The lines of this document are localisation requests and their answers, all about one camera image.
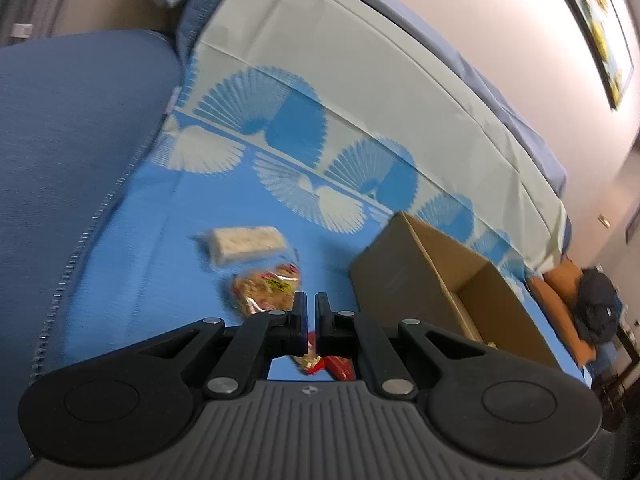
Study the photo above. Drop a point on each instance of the framed wall picture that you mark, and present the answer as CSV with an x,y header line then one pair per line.
x,y
597,25

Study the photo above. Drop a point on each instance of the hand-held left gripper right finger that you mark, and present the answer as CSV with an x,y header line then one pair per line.
x,y
322,322

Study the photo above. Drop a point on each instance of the wall switch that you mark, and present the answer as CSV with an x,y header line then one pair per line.
x,y
604,220

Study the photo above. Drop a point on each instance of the blue fan print blanket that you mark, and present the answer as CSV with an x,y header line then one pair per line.
x,y
310,125

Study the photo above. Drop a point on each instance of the clear biscuit packet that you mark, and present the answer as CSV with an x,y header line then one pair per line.
x,y
262,290

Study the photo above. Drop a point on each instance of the small peanut snack packet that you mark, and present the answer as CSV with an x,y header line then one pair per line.
x,y
310,361

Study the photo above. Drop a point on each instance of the black jacket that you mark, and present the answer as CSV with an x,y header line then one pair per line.
x,y
597,305

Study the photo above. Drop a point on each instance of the orange cushion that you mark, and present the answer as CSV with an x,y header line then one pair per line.
x,y
562,290

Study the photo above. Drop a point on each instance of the dark red snack packet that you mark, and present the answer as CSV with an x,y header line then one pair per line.
x,y
341,366

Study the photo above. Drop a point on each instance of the cardboard box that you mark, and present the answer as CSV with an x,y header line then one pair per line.
x,y
450,280

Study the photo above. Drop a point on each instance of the long white cracker packet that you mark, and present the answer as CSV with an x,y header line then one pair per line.
x,y
245,242

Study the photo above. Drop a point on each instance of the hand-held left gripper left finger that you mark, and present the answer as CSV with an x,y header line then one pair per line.
x,y
300,322

